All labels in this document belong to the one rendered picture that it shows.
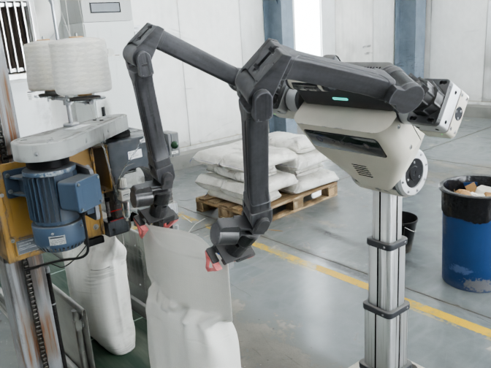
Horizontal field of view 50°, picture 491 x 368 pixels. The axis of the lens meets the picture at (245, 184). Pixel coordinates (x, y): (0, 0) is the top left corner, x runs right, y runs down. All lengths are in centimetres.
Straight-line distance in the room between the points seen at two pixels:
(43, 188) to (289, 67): 82
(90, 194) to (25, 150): 21
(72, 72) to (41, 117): 308
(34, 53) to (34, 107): 280
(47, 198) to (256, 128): 70
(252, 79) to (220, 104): 614
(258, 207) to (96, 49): 67
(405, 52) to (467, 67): 113
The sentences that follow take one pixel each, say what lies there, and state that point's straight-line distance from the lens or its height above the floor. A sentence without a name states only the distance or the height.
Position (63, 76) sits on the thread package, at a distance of 160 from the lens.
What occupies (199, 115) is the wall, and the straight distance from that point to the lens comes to 703.
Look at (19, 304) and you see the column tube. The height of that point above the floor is 85.
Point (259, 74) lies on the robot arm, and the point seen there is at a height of 159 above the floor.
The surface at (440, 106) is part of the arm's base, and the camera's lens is 139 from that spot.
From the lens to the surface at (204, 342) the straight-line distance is 168.
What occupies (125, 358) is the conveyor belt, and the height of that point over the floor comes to 38.
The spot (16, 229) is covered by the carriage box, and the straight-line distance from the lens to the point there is 178.
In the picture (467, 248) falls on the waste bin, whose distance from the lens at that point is 354.
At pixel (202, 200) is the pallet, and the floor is 13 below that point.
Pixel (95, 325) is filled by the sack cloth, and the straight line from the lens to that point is 239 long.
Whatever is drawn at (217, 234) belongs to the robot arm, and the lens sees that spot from 135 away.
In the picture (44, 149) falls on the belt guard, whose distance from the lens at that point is 154.
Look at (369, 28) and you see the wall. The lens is 959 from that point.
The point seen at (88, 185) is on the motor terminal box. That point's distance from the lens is 155.
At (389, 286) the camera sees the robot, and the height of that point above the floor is 79.
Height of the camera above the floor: 167
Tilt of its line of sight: 16 degrees down
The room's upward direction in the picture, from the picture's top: 4 degrees counter-clockwise
